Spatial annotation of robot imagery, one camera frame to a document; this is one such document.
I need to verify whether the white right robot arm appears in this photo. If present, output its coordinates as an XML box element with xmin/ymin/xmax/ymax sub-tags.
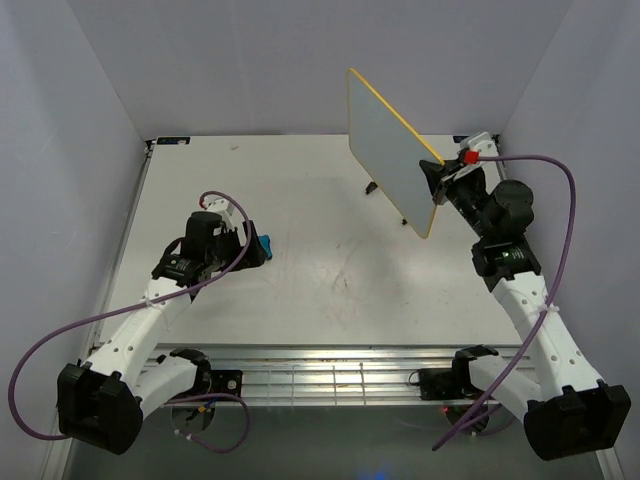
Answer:
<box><xmin>419</xmin><ymin>159</ymin><xmax>631</xmax><ymax>461</ymax></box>

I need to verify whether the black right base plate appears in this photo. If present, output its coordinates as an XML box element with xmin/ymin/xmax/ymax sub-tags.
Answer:
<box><xmin>417</xmin><ymin>368</ymin><xmax>477</xmax><ymax>401</ymax></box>

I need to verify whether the black wire easel stand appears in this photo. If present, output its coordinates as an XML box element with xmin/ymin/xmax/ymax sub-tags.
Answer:
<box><xmin>364</xmin><ymin>181</ymin><xmax>390</xmax><ymax>204</ymax></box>

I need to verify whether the black XDOF label left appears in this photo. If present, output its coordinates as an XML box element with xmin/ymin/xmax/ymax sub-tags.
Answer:
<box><xmin>156</xmin><ymin>136</ymin><xmax>191</xmax><ymax>146</ymax></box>

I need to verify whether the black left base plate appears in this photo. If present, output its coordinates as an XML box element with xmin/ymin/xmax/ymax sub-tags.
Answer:
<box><xmin>207</xmin><ymin>369</ymin><xmax>244</xmax><ymax>397</ymax></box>

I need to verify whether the aluminium table frame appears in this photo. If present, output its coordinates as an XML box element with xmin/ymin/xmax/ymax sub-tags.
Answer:
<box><xmin>39</xmin><ymin>134</ymin><xmax>626</xmax><ymax>480</ymax></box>

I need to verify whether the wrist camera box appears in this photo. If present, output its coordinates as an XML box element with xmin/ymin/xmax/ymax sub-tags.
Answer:
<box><xmin>199</xmin><ymin>195</ymin><xmax>236</xmax><ymax>224</ymax></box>
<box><xmin>458</xmin><ymin>132</ymin><xmax>499</xmax><ymax>165</ymax></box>

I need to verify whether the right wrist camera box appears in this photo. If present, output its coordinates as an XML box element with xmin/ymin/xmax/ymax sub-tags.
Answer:
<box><xmin>458</xmin><ymin>132</ymin><xmax>499</xmax><ymax>165</ymax></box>

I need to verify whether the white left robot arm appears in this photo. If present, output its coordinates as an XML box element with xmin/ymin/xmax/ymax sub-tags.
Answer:
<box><xmin>57</xmin><ymin>191</ymin><xmax>269</xmax><ymax>455</ymax></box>

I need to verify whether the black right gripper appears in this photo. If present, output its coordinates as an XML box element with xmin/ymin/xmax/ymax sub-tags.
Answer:
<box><xmin>420</xmin><ymin>157</ymin><xmax>495</xmax><ymax>241</ymax></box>

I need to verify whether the blue bone shaped eraser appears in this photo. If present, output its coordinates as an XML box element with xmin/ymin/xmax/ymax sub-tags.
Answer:
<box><xmin>258</xmin><ymin>235</ymin><xmax>273</xmax><ymax>261</ymax></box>

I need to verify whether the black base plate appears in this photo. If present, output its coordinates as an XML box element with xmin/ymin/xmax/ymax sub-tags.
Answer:
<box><xmin>417</xmin><ymin>368</ymin><xmax>477</xmax><ymax>401</ymax></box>
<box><xmin>207</xmin><ymin>369</ymin><xmax>244</xmax><ymax>397</ymax></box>

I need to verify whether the yellow framed whiteboard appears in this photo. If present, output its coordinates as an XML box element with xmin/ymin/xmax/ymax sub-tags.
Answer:
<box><xmin>346</xmin><ymin>68</ymin><xmax>444</xmax><ymax>239</ymax></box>

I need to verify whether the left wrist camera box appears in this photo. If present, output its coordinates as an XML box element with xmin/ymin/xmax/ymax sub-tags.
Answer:
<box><xmin>199</xmin><ymin>195</ymin><xmax>236</xmax><ymax>224</ymax></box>

